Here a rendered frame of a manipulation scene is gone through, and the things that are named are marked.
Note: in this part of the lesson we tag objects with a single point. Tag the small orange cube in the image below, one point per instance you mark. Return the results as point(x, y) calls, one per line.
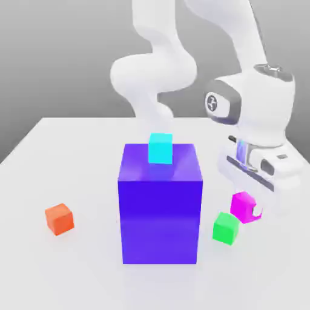
point(59, 219)

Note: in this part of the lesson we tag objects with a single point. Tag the large purple box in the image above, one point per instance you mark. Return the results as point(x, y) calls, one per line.
point(159, 218)

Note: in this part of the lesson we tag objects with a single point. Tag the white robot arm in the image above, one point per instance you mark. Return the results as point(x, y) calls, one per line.
point(155, 70)

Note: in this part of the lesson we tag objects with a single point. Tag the small magenta cube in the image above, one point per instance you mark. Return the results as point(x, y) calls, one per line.
point(242, 205)

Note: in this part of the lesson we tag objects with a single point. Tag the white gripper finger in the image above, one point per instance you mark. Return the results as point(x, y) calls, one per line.
point(258, 210)

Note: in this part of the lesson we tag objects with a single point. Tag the small green cube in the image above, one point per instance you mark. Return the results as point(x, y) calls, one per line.
point(225, 228)

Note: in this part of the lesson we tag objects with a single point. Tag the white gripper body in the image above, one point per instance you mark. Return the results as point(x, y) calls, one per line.
point(244, 180)

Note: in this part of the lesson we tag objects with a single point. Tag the small cyan cube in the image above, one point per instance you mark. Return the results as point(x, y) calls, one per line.
point(160, 149)

